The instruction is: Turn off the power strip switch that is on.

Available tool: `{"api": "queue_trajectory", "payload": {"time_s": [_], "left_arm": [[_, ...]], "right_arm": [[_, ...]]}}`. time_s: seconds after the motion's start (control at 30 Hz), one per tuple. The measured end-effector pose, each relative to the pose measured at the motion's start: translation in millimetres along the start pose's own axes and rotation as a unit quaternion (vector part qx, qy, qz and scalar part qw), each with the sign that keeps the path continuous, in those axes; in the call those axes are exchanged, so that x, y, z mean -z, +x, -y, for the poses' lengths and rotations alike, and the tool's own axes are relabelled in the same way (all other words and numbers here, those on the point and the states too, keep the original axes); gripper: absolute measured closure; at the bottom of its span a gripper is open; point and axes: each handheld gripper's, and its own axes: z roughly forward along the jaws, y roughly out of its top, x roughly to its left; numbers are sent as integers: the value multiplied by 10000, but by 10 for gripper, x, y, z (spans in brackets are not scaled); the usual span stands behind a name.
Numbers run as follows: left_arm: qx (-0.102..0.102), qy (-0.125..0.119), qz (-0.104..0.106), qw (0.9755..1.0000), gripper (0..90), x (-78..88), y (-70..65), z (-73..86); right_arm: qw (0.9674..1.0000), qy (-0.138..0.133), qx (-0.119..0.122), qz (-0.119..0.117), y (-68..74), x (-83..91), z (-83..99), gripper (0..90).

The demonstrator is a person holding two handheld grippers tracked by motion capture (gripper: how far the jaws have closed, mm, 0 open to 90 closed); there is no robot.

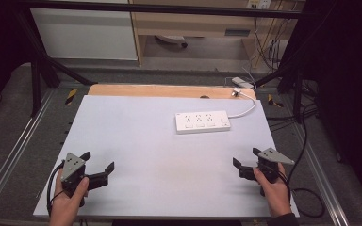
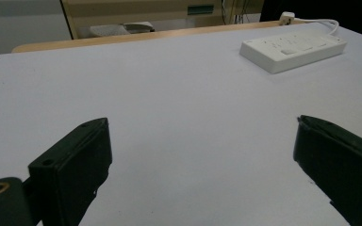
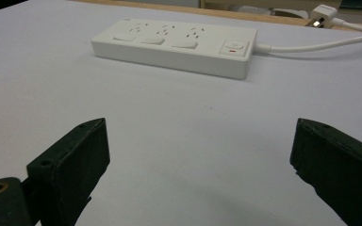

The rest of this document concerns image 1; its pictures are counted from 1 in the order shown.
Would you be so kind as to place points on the white cabinet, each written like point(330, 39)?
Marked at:
point(85, 33)

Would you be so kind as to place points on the wall socket panel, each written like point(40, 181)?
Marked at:
point(259, 3)

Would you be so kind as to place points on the light wooden desk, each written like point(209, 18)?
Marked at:
point(198, 22)

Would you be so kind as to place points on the yellow black floor tape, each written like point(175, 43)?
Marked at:
point(274, 101)
point(71, 96)

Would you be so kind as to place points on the white table cover sheet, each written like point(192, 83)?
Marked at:
point(157, 163)

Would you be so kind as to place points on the person's left hand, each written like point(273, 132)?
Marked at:
point(65, 204)

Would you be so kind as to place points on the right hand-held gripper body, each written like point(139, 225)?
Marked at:
point(268, 163)

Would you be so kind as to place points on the person's right hand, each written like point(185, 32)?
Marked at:
point(275, 194)

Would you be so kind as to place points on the office chair base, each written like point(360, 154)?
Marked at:
point(172, 40)

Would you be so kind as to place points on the white power strip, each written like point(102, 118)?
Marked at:
point(202, 121)

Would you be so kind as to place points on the black metal frame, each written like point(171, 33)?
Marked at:
point(41, 72)

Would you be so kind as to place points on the aluminium floor rail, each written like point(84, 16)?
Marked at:
point(322, 179)
point(14, 144)

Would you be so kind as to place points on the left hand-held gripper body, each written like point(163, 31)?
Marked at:
point(72, 169)

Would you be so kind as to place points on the white power plug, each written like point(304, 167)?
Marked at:
point(236, 92)

